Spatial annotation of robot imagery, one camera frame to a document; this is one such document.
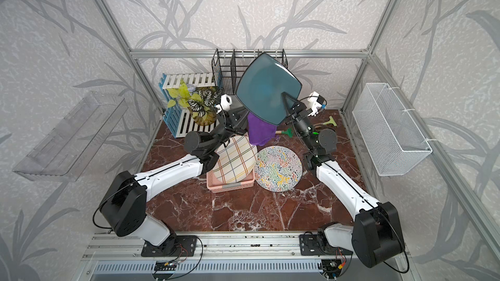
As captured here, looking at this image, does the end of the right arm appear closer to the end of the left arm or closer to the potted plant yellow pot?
the end of the left arm

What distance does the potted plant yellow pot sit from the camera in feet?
2.97

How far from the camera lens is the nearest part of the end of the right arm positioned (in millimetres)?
578

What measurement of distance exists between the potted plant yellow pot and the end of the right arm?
16.3 inches
